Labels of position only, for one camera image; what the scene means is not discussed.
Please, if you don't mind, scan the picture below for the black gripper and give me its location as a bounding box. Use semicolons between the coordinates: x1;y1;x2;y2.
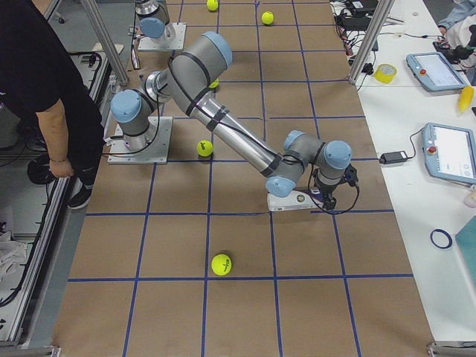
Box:
315;174;339;210

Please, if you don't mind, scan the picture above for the white blue tennis ball can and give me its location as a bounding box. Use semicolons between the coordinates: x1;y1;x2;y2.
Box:
267;190;324;212

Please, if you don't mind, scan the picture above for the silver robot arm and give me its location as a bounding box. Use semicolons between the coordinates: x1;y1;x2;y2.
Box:
111;31;358;214
135;0;175;42

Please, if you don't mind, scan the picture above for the tennis ball lone front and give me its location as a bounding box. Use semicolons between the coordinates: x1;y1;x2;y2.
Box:
211;254;232;276

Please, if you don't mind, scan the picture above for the tennis ball base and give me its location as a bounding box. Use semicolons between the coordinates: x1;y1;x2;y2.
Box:
261;11;274;25
196;140;213;157

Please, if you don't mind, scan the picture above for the tennis ball table centre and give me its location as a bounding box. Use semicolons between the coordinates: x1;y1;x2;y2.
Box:
208;79;219;89

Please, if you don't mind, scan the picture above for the tennis ball near far base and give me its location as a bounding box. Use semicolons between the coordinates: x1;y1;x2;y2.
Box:
261;11;274;25

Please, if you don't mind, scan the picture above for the tennis ball far corner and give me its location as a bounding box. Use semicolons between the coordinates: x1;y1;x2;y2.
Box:
206;0;219;12

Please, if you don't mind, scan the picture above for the black power adapter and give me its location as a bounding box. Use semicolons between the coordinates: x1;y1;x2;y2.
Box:
379;150;409;164

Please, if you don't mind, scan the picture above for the near blue teach pendant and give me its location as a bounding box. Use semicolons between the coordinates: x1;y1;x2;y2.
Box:
422;123;475;185

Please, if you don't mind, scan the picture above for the blue teach pendant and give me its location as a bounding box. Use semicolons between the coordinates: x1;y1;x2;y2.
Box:
422;123;475;185
406;52;466;92

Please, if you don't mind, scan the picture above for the teal box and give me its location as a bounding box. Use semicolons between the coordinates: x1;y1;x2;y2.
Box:
456;216;476;281

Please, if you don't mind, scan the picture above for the yellow tape roll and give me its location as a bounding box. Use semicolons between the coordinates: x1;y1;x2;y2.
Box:
374;63;397;84

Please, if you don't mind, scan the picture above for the far blue teach pendant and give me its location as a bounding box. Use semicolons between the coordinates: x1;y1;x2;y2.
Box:
406;52;466;92

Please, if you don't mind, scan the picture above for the yellow corn toy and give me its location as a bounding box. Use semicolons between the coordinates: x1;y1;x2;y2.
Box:
457;86;475;113

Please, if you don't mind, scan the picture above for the person in black clothes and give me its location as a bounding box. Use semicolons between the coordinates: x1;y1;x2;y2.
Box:
1;1;104;209

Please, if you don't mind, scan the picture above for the blue tape ring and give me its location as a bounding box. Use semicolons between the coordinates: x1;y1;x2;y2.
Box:
430;228;453;250

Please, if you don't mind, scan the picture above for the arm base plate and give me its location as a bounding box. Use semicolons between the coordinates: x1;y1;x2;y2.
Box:
138;22;187;51
107;116;173;165

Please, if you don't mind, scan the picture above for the aluminium frame post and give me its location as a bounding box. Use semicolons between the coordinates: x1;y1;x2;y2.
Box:
347;0;394;85

